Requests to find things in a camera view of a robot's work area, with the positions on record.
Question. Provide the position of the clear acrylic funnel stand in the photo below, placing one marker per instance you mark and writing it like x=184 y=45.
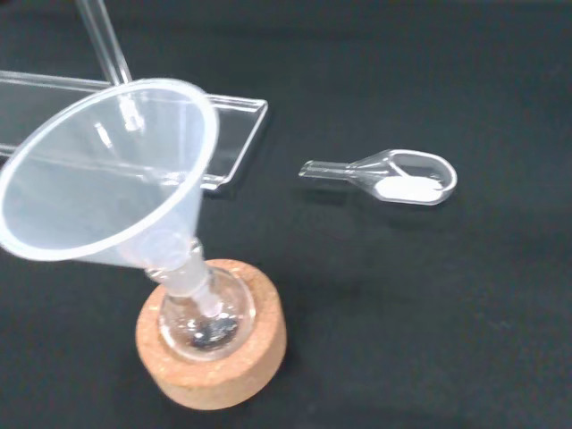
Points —
x=237 y=134

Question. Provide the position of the clear glass weighing funnel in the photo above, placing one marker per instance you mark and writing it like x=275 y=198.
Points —
x=411 y=190

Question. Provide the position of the translucent plastic funnel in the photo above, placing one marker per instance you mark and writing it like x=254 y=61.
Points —
x=89 y=179

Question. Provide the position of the clear round-bottom flask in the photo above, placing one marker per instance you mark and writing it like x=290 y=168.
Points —
x=234 y=319

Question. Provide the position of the black bench cloth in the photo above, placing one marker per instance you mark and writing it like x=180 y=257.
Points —
x=402 y=313

